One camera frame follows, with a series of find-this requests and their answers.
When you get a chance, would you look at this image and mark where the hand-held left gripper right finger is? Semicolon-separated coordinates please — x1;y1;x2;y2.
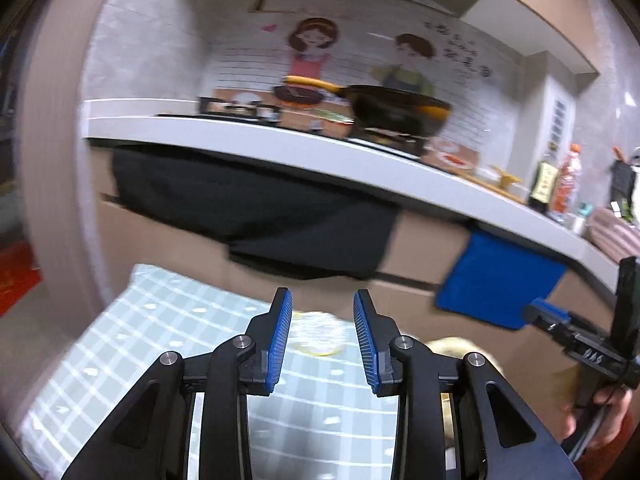
353;288;583;480

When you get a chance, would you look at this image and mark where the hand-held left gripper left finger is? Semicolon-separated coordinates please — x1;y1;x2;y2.
62;287;293;480

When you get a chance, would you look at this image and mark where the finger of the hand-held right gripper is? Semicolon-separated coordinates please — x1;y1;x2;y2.
522;297;627;369

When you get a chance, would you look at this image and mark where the round white yellow-rimmed disc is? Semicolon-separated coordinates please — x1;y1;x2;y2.
292;310;347;358

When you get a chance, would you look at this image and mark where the person's right hand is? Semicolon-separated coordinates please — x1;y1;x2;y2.
561;387;636;450

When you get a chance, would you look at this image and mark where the blue towel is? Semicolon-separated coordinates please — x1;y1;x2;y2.
434;230;568;331

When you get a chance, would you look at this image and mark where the pink striped cloth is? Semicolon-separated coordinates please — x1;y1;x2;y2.
585;207;640;266

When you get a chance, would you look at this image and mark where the small teal-capped bottle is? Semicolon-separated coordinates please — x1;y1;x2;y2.
570;202;593;236

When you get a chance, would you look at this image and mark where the beige kitchen counter cabinet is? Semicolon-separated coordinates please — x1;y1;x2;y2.
82;100;640;396

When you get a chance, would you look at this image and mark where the dark sauce bottle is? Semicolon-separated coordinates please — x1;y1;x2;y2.
527;152;561;216

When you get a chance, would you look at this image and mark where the black utensil holder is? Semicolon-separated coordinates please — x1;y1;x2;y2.
610;147;640;211

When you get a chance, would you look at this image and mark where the green checked tablecloth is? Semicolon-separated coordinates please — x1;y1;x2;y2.
20;262;451;480

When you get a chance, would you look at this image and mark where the red label bottle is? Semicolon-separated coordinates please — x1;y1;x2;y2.
550;142;583;221

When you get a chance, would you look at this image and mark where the black cloth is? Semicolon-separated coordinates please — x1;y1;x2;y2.
110;145;401;281

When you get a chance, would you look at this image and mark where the plate with red food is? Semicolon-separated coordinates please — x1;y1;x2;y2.
430;139;475;169

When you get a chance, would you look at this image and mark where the white panel door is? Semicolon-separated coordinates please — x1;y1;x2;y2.
520;72;576;171

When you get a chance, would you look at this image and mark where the black gas stove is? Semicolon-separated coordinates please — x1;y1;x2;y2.
157;95;436;158

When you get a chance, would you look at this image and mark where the red printed mat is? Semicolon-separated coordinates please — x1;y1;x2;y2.
0;240;43;317

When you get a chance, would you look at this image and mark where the black wok with yellow handle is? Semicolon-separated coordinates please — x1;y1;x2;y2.
282;75;453;141

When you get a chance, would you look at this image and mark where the cartoon wall poster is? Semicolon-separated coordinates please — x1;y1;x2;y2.
202;2;526;171

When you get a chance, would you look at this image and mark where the beige wall cabinet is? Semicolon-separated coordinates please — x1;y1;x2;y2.
460;0;601;76

